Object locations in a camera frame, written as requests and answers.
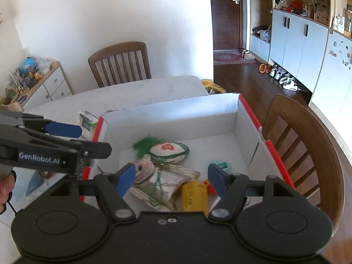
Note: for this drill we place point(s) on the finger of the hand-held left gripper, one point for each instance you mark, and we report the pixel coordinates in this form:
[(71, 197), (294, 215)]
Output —
[(63, 129), (95, 149)]

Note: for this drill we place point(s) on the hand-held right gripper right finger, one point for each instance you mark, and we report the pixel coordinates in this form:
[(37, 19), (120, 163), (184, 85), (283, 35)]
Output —
[(217, 178)]

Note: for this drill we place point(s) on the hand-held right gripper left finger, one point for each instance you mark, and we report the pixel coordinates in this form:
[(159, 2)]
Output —
[(125, 178)]

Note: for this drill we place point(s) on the small orange object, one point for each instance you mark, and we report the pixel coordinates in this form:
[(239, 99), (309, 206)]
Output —
[(210, 188)]

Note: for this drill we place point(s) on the teal plastic object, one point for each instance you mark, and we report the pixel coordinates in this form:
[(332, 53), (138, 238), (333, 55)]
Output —
[(224, 166)]

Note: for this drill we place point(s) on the white tissue packet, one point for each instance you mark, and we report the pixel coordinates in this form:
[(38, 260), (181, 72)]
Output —
[(88, 121)]

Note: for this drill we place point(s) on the yellow packet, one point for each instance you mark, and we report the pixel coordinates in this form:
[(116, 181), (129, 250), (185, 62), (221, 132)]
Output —
[(194, 195)]

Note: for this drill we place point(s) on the gold foil packet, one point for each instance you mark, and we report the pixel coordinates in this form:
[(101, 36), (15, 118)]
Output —
[(178, 169)]

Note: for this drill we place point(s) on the white printed packet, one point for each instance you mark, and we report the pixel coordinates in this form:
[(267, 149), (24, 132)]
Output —
[(165, 184)]

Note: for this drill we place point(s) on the red cardboard box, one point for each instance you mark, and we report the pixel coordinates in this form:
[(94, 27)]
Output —
[(170, 121)]

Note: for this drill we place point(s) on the person's left hand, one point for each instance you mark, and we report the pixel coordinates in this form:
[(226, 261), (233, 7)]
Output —
[(5, 189)]

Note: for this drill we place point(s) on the white drawer cabinet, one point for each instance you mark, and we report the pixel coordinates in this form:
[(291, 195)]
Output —
[(52, 85)]

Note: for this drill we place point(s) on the cluster of colourful toys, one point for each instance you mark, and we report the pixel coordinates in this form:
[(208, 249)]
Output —
[(24, 82)]

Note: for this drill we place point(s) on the white plastic bag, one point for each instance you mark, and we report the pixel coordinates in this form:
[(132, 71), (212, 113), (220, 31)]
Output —
[(44, 63)]

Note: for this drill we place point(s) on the blue globe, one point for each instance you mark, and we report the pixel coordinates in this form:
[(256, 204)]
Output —
[(27, 65)]

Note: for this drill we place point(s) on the wooden slat-back chair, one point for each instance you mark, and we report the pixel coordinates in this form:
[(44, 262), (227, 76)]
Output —
[(310, 148), (121, 60)]

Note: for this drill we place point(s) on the yellow bag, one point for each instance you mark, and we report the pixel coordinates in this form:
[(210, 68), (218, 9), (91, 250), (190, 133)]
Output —
[(211, 86)]

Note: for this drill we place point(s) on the pair of white shoes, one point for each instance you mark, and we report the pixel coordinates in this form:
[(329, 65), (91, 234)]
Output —
[(288, 84)]

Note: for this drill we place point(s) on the pair of orange shoes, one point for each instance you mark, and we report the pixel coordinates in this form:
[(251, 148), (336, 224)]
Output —
[(264, 68)]

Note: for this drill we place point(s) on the red patterned rug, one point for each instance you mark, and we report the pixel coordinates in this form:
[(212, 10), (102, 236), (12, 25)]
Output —
[(231, 57)]

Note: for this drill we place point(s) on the row of sneakers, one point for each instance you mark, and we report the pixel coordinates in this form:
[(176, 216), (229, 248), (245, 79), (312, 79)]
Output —
[(277, 72)]

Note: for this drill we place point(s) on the pair of pale slippers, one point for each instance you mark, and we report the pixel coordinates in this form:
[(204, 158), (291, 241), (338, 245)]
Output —
[(247, 54)]

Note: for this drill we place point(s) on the pale blue bench cabinet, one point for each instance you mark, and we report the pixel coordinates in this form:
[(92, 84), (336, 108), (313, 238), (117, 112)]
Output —
[(258, 48)]

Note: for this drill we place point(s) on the clear plastic bag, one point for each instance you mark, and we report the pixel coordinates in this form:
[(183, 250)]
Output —
[(265, 36)]

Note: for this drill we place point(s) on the tall pale blue cabinet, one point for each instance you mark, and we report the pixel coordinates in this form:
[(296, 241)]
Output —
[(297, 46)]

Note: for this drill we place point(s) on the dark bag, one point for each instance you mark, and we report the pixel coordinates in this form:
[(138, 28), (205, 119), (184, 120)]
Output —
[(258, 29)]

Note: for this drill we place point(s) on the pale blue sideboard with stickers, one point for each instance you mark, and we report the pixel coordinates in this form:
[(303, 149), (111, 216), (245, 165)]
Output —
[(335, 74)]

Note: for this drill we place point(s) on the dark wooden door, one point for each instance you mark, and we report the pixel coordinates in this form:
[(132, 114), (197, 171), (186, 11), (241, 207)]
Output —
[(225, 19)]

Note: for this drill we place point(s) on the red ornament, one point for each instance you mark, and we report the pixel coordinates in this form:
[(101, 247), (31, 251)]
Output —
[(296, 4)]

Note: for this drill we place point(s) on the wooden toy box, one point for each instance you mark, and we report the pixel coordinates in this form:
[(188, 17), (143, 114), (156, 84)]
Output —
[(321, 17)]

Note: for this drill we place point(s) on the group of small bottles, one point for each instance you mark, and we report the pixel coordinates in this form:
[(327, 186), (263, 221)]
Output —
[(338, 24)]

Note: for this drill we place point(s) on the glass jar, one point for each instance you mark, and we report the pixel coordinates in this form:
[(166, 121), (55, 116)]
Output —
[(348, 22)]

